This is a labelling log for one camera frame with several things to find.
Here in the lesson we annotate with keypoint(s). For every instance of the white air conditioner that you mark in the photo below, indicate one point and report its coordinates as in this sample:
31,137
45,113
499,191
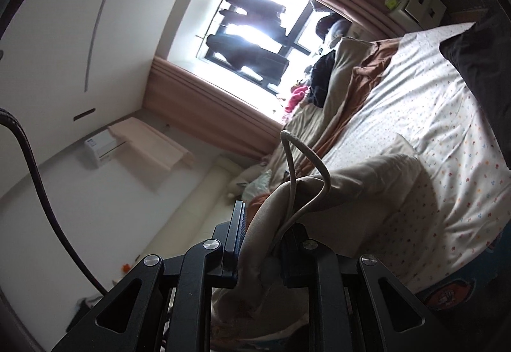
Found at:
99,148

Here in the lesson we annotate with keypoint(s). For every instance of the black clothes pile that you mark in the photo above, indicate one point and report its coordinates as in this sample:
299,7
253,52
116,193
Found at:
321,76

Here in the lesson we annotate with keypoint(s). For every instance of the green tissue box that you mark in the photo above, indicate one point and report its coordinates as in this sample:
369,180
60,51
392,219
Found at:
391,1

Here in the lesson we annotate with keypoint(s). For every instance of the cream padded headboard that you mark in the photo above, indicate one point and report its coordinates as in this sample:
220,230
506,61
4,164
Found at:
187,212

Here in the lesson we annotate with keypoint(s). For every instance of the pink cloth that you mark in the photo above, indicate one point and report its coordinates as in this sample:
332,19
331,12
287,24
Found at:
295,96

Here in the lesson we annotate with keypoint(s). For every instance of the bed with dotted white sheet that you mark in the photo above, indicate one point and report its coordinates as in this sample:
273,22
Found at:
439,116

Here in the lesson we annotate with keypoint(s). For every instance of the beige duvet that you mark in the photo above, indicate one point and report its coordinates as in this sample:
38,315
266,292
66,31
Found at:
339,68

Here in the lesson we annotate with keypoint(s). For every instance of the pale pillow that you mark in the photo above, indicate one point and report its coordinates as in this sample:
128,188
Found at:
261,184

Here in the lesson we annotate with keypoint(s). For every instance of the dark clothes on windowsill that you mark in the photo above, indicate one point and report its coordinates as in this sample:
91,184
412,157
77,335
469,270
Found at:
327,23

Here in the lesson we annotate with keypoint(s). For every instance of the white nightstand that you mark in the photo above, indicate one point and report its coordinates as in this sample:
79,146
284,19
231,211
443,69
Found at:
423,1

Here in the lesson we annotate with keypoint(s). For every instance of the dark-framed window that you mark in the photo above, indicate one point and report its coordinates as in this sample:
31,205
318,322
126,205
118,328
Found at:
297,41

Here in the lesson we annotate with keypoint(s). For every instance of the beige air conditioner cover cloth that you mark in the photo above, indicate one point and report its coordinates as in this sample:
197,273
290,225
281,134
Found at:
155,144

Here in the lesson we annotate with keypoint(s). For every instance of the beige zip jacket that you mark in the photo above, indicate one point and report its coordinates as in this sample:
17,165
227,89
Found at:
359,184

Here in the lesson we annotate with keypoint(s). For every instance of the orange-brown blanket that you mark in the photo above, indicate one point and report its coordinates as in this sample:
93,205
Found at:
371,64

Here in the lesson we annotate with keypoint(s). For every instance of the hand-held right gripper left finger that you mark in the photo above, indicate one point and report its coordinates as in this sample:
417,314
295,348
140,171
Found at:
238,232

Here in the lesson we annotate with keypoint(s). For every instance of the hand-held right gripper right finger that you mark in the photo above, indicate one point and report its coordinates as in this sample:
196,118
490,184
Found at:
295,256

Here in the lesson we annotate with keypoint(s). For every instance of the grey plush toy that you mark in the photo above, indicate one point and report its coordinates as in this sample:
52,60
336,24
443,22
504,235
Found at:
239,180

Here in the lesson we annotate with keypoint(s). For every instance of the black garment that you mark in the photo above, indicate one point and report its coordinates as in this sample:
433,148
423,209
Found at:
483,60

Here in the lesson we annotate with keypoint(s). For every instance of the small orange toy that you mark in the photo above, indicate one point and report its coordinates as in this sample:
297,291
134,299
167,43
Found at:
125,267

